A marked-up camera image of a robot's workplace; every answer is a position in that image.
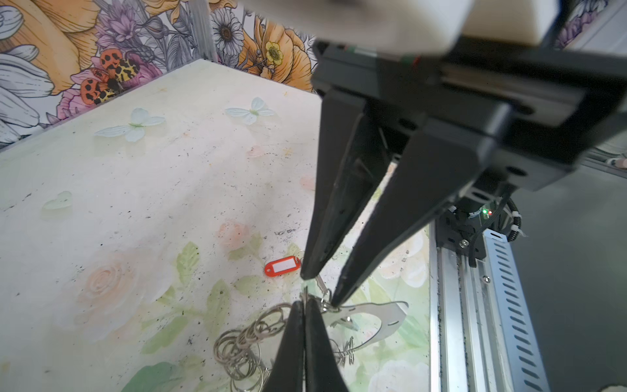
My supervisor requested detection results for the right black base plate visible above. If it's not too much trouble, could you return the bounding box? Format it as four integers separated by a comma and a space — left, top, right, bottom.
435, 186, 523, 268

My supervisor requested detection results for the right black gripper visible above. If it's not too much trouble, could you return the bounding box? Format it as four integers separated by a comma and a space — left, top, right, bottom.
313, 38, 626, 306

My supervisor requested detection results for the aluminium front rail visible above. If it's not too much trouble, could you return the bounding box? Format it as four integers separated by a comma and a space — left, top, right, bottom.
428, 146, 627, 392

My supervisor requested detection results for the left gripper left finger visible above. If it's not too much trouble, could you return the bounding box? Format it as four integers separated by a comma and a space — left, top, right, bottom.
262, 301, 305, 392

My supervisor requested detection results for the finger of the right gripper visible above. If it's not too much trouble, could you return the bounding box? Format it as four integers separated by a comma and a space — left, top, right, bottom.
300, 90, 391, 280

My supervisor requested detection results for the red key tag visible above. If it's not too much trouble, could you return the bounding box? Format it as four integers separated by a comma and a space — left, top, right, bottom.
264, 256, 301, 278

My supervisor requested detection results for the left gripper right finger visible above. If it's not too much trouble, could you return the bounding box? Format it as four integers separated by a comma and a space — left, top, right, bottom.
305, 297, 348, 392

